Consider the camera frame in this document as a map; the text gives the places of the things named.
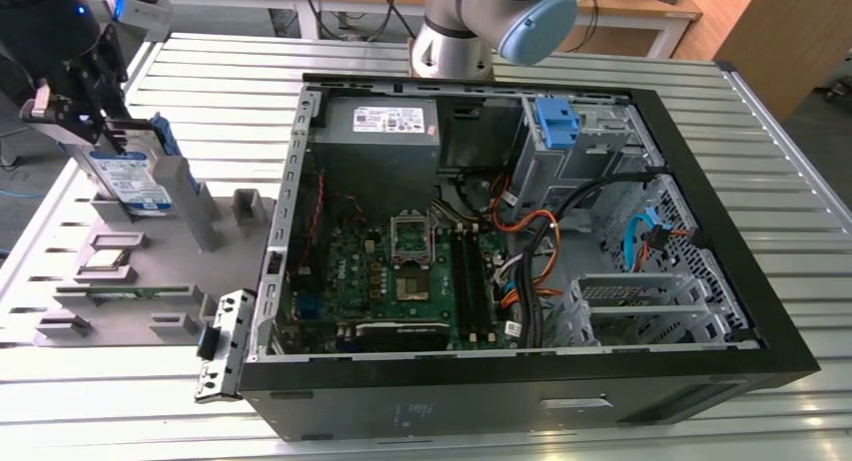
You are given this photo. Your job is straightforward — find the hard disk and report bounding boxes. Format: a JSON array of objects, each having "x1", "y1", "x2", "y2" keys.
[{"x1": 63, "y1": 112, "x2": 203, "y2": 224}]

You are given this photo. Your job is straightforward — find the silver CPU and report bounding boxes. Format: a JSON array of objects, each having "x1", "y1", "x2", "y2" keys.
[{"x1": 77, "y1": 249, "x2": 133, "y2": 273}]

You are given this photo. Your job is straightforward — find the metal socket cover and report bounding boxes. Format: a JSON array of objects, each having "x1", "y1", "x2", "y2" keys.
[{"x1": 389, "y1": 212, "x2": 437, "y2": 265}]

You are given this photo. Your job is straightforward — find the green RAM stick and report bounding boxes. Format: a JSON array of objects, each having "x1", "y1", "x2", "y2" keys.
[{"x1": 84, "y1": 286, "x2": 165, "y2": 301}]

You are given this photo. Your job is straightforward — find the blue drive latch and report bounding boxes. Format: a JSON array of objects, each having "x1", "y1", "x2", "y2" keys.
[{"x1": 533, "y1": 97, "x2": 579, "y2": 152}]

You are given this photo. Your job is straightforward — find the yellow black wire bundle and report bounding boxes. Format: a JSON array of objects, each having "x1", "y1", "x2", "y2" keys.
[{"x1": 428, "y1": 196, "x2": 484, "y2": 223}]

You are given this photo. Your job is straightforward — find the grey parts rack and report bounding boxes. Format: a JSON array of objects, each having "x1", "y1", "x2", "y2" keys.
[{"x1": 29, "y1": 156, "x2": 280, "y2": 351}]

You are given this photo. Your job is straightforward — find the orange wire bundle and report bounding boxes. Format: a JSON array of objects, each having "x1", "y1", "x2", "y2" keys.
[{"x1": 495, "y1": 279, "x2": 564, "y2": 313}]

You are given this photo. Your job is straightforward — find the black open PC case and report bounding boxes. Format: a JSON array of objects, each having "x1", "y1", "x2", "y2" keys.
[{"x1": 237, "y1": 71, "x2": 821, "y2": 441}]

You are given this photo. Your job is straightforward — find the red yellow wire bundle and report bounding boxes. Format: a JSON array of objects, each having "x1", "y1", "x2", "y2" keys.
[{"x1": 489, "y1": 207, "x2": 564, "y2": 288}]

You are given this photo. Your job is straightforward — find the metal disk bay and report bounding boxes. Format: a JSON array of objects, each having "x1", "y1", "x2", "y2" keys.
[{"x1": 568, "y1": 272, "x2": 740, "y2": 350}]

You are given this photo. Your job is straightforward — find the grey power supply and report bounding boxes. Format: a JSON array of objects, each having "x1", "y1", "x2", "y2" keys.
[{"x1": 311, "y1": 95, "x2": 444, "y2": 221}]

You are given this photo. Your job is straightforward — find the metal drive cage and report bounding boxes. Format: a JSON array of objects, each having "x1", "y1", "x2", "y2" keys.
[{"x1": 509, "y1": 95, "x2": 664, "y2": 218}]

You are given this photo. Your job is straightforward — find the metal card retention latch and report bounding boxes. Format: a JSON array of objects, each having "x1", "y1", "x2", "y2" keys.
[{"x1": 193, "y1": 288, "x2": 260, "y2": 401}]

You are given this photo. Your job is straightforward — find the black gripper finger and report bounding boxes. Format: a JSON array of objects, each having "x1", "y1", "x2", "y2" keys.
[
  {"x1": 17, "y1": 80, "x2": 112, "y2": 147},
  {"x1": 64, "y1": 27, "x2": 136, "y2": 157}
]

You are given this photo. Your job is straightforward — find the black graphics card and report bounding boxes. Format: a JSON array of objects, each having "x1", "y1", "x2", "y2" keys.
[{"x1": 336, "y1": 320, "x2": 452, "y2": 353}]

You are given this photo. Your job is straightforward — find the black RAM slot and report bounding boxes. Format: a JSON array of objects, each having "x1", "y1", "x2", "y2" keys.
[
  {"x1": 448, "y1": 221, "x2": 471, "y2": 343},
  {"x1": 472, "y1": 221, "x2": 497, "y2": 343},
  {"x1": 464, "y1": 221, "x2": 487, "y2": 343},
  {"x1": 455, "y1": 221, "x2": 477, "y2": 343}
]

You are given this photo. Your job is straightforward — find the CPU socket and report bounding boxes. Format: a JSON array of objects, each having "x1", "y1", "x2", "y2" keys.
[{"x1": 393, "y1": 274, "x2": 432, "y2": 303}]

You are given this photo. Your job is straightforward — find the wooden cabinet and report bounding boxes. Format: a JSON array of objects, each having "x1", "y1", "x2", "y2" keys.
[{"x1": 675, "y1": 0, "x2": 852, "y2": 126}]

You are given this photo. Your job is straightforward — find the green motherboard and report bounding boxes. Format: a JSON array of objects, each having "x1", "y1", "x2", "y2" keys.
[{"x1": 276, "y1": 209, "x2": 527, "y2": 355}]

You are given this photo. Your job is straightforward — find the blue data wire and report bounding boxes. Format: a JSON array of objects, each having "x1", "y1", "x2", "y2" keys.
[{"x1": 624, "y1": 207, "x2": 660, "y2": 273}]

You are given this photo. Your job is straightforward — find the black cable bundle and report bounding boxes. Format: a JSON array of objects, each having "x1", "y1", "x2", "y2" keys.
[{"x1": 515, "y1": 166, "x2": 671, "y2": 350}]

